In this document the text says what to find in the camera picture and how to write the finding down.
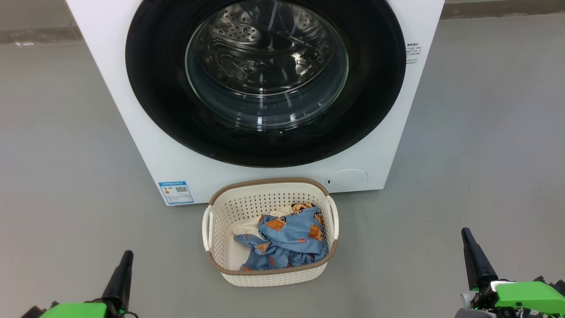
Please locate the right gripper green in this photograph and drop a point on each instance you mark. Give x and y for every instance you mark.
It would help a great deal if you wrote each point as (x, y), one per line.
(529, 298)

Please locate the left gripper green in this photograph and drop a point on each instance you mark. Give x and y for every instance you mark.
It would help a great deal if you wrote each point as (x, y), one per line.
(70, 310)

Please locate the black round glass washer door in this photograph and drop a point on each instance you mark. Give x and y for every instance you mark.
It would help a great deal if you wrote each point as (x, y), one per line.
(154, 88)

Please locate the white front-load washing machine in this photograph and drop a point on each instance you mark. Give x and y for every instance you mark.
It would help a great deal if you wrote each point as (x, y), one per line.
(132, 145)

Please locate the blue energy label sticker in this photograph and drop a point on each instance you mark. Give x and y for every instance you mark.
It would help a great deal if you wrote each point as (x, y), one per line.
(176, 193)

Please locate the cream perforated laundry basket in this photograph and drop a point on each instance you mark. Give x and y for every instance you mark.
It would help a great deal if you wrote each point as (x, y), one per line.
(265, 276)

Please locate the round white filter cover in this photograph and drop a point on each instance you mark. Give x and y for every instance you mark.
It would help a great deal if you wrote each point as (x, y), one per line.
(348, 180)

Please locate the small printed warning label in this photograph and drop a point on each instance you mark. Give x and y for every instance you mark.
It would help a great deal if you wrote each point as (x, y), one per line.
(413, 54)

